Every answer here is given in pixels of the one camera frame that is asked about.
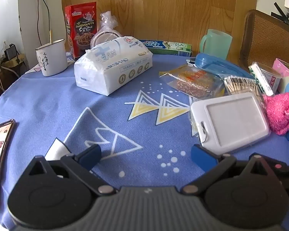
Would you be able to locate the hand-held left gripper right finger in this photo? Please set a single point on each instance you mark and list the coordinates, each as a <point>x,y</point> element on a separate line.
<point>202,156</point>

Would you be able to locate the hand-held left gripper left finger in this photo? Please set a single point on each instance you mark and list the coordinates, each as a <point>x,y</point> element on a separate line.
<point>91,156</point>

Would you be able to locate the pink fluffy cloth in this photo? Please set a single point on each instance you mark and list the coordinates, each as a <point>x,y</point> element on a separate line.
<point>280,114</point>

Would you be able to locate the white card holder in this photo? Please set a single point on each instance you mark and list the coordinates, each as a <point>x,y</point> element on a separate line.
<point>233,121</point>

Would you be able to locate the blue patterned tablecloth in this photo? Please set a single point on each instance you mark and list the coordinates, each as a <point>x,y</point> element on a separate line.
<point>62,101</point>

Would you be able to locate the narrow green white box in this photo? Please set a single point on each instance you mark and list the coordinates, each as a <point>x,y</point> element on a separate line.
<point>260,78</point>

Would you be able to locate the clear packet of toothpicks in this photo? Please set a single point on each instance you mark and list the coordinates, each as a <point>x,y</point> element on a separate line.
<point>243,85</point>

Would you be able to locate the clear packet of brown snack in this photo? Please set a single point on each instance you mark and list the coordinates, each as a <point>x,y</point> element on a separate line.
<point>192,80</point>

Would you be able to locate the smartphone with brown case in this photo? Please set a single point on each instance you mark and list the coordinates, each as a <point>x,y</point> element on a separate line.
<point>0,158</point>

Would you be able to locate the white tissue pack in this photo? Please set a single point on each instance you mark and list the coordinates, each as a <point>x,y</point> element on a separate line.
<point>113,67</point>

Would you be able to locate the blue toothbrush case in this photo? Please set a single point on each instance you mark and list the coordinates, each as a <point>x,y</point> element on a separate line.
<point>219,65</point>

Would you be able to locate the brown wicker chair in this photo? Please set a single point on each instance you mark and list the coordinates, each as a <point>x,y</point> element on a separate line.
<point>267,38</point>

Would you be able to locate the white enamel mug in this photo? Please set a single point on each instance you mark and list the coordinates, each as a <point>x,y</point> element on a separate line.
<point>52,57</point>

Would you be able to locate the green plastic cup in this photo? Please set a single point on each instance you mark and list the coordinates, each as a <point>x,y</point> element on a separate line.
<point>216,44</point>

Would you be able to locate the green blue toothpaste box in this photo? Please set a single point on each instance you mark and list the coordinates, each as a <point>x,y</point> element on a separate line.
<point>168,47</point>

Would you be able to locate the black tape strips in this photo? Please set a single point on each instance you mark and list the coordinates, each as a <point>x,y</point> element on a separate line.
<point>279,14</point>

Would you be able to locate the gold stick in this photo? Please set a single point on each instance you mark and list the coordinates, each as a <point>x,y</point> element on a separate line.
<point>50,37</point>

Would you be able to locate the clear plastic bag of bowls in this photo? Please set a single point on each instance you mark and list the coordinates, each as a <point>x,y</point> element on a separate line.
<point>106,31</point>

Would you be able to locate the red snack box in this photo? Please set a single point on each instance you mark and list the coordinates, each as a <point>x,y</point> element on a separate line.
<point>80,28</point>

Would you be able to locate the black charger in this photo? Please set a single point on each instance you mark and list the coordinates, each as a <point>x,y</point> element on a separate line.
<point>9,51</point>

